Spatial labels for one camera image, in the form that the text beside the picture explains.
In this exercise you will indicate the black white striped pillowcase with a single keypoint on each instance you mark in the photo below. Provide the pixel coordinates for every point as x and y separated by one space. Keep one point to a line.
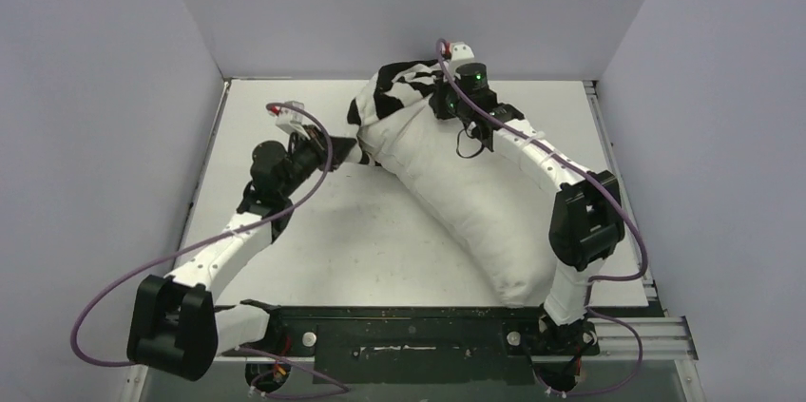
381 110

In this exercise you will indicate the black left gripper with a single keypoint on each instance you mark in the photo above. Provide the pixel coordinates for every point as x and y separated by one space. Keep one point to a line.
312 138

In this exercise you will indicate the black metal base rail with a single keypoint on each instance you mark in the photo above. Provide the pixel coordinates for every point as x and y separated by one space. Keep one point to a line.
450 354

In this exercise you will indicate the white pillow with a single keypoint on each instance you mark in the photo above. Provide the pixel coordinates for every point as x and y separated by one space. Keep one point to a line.
489 207

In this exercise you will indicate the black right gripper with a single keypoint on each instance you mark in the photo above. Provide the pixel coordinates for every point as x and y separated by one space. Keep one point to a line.
438 95

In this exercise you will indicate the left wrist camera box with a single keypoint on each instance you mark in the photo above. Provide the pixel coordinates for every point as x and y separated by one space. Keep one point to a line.
288 115

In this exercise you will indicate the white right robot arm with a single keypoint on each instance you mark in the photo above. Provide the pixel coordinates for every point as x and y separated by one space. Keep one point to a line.
585 225

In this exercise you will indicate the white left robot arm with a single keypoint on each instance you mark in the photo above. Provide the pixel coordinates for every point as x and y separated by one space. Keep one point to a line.
177 325

